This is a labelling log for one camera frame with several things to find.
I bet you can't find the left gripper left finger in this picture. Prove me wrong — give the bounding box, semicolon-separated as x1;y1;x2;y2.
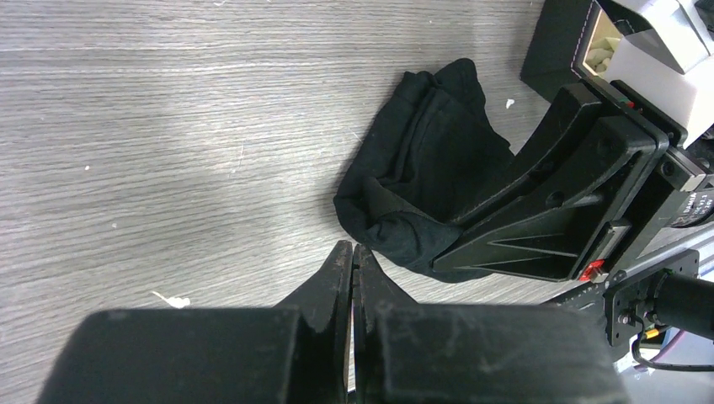
39;241;353;403

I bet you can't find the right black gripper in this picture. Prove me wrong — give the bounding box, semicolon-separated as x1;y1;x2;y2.
433;78;713;282

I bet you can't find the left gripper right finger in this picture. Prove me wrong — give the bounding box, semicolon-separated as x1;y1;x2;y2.
352;246;630;403

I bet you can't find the plain black underwear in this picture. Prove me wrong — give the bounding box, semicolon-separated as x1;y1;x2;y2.
333;58;514;284

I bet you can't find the cream rolled underwear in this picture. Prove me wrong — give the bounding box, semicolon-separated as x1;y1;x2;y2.
584;37;621;74

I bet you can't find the black compartment storage box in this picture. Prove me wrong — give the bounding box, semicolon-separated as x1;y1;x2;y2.
520;0;621;103

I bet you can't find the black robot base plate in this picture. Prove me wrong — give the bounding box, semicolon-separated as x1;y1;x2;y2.
546;250;713;373

